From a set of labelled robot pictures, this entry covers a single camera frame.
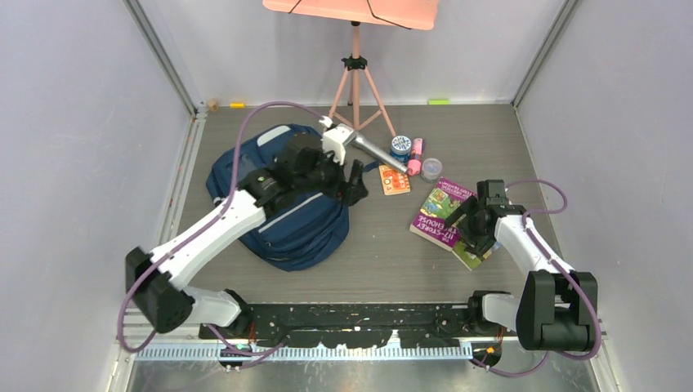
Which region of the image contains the silver microphone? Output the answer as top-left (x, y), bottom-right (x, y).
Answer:
top-left (348, 131), bottom-right (408, 175)

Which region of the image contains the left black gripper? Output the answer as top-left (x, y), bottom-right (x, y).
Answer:
top-left (295, 142), bottom-right (368, 205)

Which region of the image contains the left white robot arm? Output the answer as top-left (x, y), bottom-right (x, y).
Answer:
top-left (126, 126), bottom-right (368, 338)

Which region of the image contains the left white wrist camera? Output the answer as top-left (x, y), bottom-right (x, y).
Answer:
top-left (319, 116), bottom-right (356, 166)

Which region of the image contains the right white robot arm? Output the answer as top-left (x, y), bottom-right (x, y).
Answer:
top-left (445, 180), bottom-right (602, 359)

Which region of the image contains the green yellow booklet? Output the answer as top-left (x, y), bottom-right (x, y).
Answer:
top-left (451, 241), bottom-right (501, 270)

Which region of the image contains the blue patterned round tin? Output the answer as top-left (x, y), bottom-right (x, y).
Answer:
top-left (390, 135), bottom-right (413, 164)

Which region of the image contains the pink highlighter marker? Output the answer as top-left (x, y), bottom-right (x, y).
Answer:
top-left (407, 138), bottom-right (424, 176)

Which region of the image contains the navy blue student backpack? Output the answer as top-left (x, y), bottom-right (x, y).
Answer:
top-left (237, 124), bottom-right (350, 272)

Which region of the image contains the pink music stand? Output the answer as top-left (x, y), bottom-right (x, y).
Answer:
top-left (262, 0), bottom-right (439, 136)

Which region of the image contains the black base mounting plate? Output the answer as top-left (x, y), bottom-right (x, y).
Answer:
top-left (219, 303), bottom-right (515, 349)

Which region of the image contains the purple magenta booklet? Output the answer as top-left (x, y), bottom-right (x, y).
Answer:
top-left (409, 177), bottom-right (476, 252)

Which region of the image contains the orange calculator toy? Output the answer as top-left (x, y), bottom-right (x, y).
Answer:
top-left (378, 165), bottom-right (411, 196)

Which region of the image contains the clear small round container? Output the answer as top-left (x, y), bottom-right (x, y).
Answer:
top-left (420, 158), bottom-right (443, 183)

